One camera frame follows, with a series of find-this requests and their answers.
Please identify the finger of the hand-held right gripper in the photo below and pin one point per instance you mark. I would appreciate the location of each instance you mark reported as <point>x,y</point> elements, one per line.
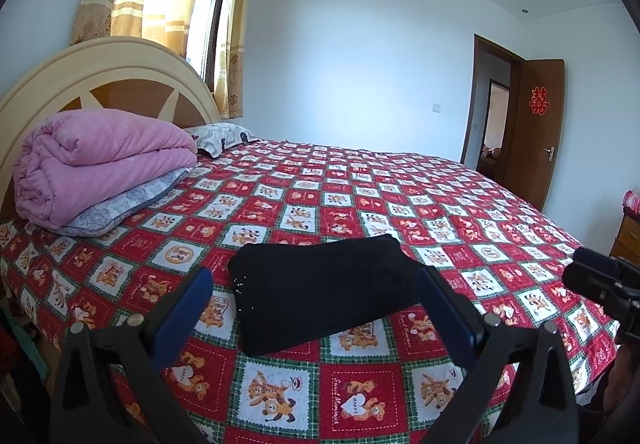
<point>629,269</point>
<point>587,274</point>

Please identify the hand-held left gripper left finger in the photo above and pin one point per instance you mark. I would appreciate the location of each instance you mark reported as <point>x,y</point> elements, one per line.
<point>185,319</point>

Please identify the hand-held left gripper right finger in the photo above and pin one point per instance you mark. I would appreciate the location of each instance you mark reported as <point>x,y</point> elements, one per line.
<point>450,319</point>

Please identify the black pants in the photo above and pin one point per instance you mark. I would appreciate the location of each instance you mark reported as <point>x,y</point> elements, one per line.
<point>320,289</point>

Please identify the wooden cabinet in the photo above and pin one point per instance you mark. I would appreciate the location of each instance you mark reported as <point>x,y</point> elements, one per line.
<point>627,239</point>

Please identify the brown wooden door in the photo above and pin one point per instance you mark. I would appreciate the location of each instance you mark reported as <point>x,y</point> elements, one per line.
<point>537,164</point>

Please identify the grey patterned pillow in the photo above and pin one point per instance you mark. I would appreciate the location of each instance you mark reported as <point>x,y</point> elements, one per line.
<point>120,204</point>

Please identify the red bear printed bedspread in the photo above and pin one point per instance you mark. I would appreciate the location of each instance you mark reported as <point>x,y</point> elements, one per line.
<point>350,184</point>

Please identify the pink folded quilt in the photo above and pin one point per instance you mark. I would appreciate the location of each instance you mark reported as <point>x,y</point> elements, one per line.
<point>100,159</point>

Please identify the red paper door decoration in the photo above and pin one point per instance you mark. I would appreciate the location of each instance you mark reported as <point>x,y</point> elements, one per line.
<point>539,99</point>

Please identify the white patterned pillow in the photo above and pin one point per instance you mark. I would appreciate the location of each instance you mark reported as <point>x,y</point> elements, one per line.
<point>220,137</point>

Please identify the cream wooden headboard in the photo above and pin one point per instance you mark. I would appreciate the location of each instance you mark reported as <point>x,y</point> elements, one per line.
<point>125,64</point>

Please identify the window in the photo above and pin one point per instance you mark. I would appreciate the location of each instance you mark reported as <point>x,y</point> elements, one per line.
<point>207,24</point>

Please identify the brown door frame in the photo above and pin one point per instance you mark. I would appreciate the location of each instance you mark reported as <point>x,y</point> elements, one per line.
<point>470,99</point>

